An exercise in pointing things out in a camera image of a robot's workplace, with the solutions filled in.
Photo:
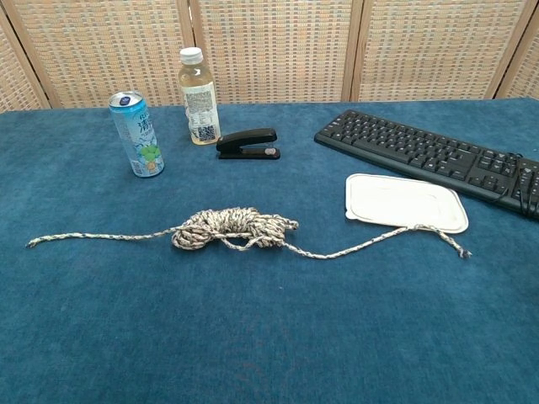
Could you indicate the black stapler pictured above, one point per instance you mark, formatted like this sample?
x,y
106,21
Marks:
x,y
248,139

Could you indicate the white plastic container lid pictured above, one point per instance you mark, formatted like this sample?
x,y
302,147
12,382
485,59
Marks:
x,y
404,202

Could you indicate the woven wooden folding screen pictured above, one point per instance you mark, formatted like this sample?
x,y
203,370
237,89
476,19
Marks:
x,y
273,46

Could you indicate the black computer keyboard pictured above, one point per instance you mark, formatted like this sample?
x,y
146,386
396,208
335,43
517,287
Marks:
x,y
400,143

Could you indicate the blue tablecloth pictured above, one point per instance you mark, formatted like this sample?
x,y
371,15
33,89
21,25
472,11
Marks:
x,y
210,328

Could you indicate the clear bottle with white cap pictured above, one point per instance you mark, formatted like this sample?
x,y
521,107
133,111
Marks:
x,y
200,105

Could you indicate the light blue drink can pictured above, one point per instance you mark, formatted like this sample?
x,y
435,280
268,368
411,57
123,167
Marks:
x,y
141,143

